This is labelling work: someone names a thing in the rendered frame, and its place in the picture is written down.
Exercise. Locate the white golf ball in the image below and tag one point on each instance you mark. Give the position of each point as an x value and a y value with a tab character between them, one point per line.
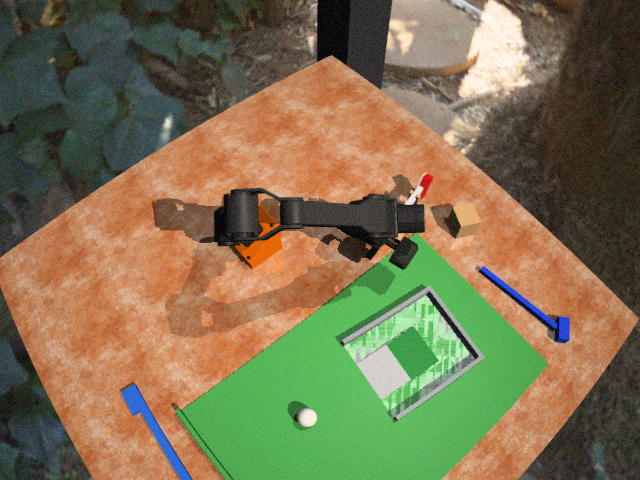
306	417

